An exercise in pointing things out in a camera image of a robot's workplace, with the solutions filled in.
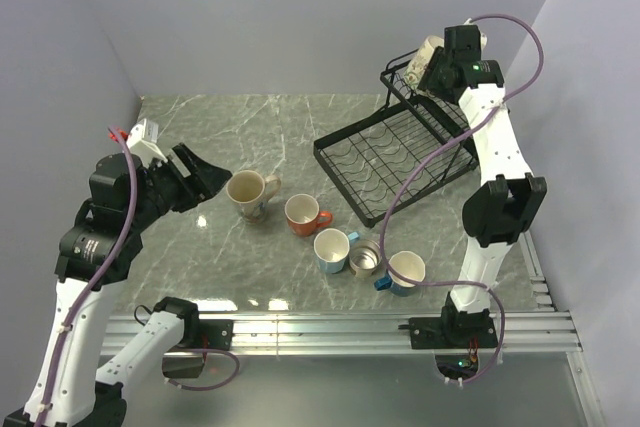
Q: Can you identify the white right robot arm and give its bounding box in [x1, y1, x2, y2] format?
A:
[418, 23, 547, 347]

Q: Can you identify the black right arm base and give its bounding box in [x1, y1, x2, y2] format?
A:
[398, 317, 498, 350]

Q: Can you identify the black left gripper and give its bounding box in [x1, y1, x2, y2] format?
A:
[129, 141, 232, 229]

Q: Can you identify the beige floral mug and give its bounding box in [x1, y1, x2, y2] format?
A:
[225, 170, 281, 224]

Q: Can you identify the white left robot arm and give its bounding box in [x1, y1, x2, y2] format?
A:
[3, 143, 232, 426]

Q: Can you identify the dark blue handled mug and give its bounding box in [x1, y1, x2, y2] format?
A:
[374, 251, 426, 297]

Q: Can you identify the orange mug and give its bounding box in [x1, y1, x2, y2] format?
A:
[284, 194, 333, 237]

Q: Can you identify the green inside floral mug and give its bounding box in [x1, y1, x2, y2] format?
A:
[403, 35, 444, 93]

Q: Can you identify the black wire dish rack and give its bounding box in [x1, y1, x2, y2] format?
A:
[313, 51, 468, 228]

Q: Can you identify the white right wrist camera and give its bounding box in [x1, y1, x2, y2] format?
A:
[463, 18, 488, 50]

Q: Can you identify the aluminium mounting rail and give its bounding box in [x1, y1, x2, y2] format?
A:
[102, 276, 584, 358]

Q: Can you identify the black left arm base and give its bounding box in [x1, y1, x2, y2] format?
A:
[181, 319, 234, 351]

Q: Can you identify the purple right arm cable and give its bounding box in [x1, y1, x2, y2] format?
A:
[379, 14, 545, 386]

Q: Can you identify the light blue mug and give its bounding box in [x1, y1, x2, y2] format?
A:
[313, 228, 360, 274]

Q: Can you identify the stainless steel cup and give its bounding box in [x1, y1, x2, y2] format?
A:
[348, 239, 381, 278]

